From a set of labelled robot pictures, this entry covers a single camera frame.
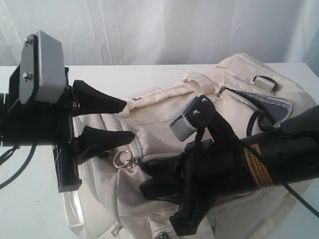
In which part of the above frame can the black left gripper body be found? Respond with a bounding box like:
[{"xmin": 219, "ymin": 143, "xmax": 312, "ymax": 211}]
[{"xmin": 0, "ymin": 67, "xmax": 82, "ymax": 193}]

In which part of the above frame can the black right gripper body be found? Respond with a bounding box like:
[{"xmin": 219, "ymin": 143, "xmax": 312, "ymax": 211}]
[{"xmin": 169, "ymin": 119, "xmax": 242, "ymax": 236}]

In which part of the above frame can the metal ring with dark clasp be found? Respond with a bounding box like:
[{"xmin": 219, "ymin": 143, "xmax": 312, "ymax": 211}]
[{"xmin": 113, "ymin": 150, "xmax": 142, "ymax": 169}]

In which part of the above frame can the cream canvas duffel bag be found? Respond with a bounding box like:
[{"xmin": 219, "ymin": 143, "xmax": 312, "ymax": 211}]
[{"xmin": 63, "ymin": 53, "xmax": 319, "ymax": 239}]

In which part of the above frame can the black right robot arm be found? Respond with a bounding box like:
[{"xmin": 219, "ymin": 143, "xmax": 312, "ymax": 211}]
[{"xmin": 140, "ymin": 104, "xmax": 319, "ymax": 236}]

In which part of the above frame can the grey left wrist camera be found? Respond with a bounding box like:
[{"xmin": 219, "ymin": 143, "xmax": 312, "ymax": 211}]
[{"xmin": 18, "ymin": 30, "xmax": 67, "ymax": 105}]

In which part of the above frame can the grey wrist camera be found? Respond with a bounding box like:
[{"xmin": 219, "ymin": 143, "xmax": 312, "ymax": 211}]
[
  {"xmin": 169, "ymin": 95, "xmax": 217, "ymax": 142},
  {"xmin": 18, "ymin": 30, "xmax": 67, "ymax": 105}
]

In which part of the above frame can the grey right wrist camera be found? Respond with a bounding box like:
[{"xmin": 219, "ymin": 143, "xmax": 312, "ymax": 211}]
[{"xmin": 169, "ymin": 95, "xmax": 217, "ymax": 142}]

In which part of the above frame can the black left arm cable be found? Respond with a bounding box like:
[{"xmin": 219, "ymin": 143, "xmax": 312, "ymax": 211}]
[{"xmin": 0, "ymin": 145, "xmax": 38, "ymax": 191}]

